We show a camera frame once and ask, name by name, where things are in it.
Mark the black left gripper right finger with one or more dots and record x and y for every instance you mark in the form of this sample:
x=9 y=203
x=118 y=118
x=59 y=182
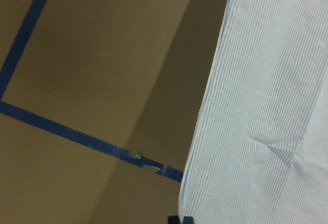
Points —
x=188 y=220

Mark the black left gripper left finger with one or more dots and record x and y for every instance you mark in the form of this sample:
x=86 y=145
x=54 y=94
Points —
x=173 y=219

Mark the light blue striped shirt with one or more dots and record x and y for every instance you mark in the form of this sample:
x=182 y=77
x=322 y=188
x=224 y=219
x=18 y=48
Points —
x=259 y=149

